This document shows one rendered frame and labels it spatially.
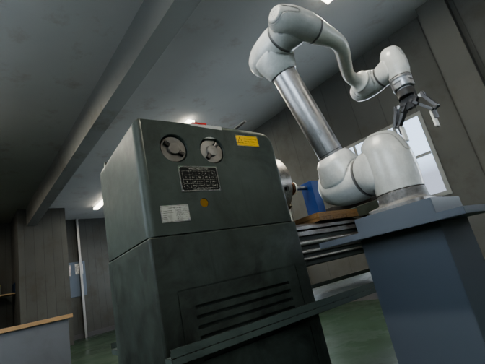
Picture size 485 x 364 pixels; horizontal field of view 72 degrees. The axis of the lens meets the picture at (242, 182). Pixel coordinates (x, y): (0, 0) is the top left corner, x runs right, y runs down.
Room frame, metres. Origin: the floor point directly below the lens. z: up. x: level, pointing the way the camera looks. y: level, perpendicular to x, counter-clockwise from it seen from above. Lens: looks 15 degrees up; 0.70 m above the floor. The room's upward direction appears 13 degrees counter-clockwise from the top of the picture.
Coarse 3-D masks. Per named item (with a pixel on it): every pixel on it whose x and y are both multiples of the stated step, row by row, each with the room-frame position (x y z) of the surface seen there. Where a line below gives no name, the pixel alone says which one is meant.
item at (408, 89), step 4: (404, 88) 1.30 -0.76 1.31; (408, 88) 1.29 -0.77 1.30; (412, 88) 1.29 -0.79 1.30; (396, 92) 1.33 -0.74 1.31; (400, 92) 1.31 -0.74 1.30; (404, 92) 1.30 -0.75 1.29; (408, 92) 1.29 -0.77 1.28; (412, 92) 1.30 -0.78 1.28; (400, 96) 1.32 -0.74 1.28; (404, 96) 1.31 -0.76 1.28; (408, 96) 1.31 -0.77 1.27; (412, 96) 1.30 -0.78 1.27; (416, 96) 1.29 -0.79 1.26; (400, 100) 1.35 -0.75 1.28; (404, 100) 1.33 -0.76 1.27; (416, 100) 1.30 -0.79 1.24; (400, 104) 1.35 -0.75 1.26; (408, 104) 1.32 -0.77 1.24; (412, 104) 1.31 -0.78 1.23; (408, 108) 1.33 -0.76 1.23; (412, 108) 1.34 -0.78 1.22
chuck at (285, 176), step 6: (276, 162) 1.49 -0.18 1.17; (282, 168) 1.48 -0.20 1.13; (282, 174) 1.47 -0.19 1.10; (288, 174) 1.49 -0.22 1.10; (282, 180) 1.46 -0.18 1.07; (288, 180) 1.48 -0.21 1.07; (288, 186) 1.48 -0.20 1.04; (288, 192) 1.49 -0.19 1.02; (288, 198) 1.50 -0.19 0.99; (288, 204) 1.52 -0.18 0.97
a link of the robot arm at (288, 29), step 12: (276, 12) 0.97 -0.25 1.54; (288, 12) 0.97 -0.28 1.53; (300, 12) 0.98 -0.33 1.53; (312, 12) 1.01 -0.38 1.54; (276, 24) 0.99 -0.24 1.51; (288, 24) 0.99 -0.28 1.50; (300, 24) 1.00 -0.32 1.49; (312, 24) 1.01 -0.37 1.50; (276, 36) 1.04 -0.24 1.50; (288, 36) 1.03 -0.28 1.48; (300, 36) 1.04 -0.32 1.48; (312, 36) 1.05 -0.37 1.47; (288, 48) 1.08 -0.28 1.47
